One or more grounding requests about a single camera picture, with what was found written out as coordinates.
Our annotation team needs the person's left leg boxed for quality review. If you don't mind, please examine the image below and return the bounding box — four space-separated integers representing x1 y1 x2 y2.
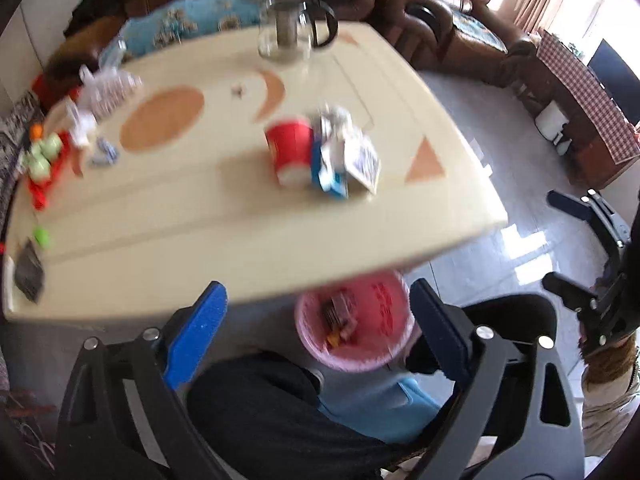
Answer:
187 352 401 480

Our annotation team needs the black clothing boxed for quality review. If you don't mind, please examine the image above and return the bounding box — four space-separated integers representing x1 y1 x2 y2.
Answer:
65 0 126 36

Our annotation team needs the white round appliance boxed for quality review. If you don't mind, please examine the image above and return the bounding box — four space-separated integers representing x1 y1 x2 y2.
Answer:
534 101 571 138

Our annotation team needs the small blue wrapper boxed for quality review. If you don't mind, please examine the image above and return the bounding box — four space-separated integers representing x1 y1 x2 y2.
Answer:
90 137 120 167

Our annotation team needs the person's right forearm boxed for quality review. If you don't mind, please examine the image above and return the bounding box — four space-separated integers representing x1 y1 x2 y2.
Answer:
580 332 640 461

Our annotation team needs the blue and white milk carton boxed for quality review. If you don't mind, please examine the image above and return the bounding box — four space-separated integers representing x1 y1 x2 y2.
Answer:
310 130 351 202

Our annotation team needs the trash bin with pink bag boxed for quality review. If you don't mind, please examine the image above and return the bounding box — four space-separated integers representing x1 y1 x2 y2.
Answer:
294 269 417 373

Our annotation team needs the glass teapot with black handle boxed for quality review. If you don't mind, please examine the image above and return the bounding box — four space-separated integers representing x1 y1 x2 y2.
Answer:
257 0 340 63

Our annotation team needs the brown snack packet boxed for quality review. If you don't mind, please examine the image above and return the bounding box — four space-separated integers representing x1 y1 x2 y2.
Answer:
322 294 358 338

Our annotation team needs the red paper cup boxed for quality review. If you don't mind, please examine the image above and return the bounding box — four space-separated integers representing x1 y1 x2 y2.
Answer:
264 116 315 188

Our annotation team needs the checkered cloth side table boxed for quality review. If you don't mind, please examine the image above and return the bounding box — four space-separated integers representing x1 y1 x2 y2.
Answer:
502 40 640 188

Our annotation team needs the clear plastic bag of nuts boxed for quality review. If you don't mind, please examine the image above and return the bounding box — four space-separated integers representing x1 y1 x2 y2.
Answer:
80 40 143 118

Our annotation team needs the window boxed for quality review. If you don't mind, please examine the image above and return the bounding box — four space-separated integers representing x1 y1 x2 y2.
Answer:
545 0 621 56

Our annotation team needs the red checkered tablecloth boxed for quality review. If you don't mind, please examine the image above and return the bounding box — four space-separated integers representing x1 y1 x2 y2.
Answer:
536 29 640 163

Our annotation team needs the red fruit tray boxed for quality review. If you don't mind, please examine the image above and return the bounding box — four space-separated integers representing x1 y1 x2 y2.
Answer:
25 87 83 211

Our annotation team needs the black and white patterned cloth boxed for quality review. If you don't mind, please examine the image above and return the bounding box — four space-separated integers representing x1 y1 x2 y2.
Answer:
0 90 38 221

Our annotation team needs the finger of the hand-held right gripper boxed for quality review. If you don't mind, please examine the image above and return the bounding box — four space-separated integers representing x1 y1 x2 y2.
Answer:
547 189 631 251
542 272 601 313

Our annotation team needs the dark brown small box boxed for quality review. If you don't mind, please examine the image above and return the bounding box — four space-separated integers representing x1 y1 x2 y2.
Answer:
14 239 46 303

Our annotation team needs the small white plastic bag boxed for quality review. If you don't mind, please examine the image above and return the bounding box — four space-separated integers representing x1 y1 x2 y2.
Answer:
62 100 98 148

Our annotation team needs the beige wooden table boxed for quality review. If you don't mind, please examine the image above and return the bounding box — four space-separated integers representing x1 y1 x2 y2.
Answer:
0 20 508 323

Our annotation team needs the blue armchair seat mat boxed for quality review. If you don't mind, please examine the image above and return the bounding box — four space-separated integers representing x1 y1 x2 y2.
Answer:
450 10 508 53

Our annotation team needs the black monitor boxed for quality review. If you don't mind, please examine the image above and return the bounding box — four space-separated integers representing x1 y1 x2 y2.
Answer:
587 39 640 126

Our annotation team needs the blue plastic stool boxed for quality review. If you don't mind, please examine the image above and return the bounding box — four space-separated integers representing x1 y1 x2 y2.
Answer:
317 372 443 443

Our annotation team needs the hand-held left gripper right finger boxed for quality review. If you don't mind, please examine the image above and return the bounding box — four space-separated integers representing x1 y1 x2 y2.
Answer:
409 278 586 480

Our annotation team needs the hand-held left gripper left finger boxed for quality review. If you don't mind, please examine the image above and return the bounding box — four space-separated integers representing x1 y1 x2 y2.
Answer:
54 281 228 480

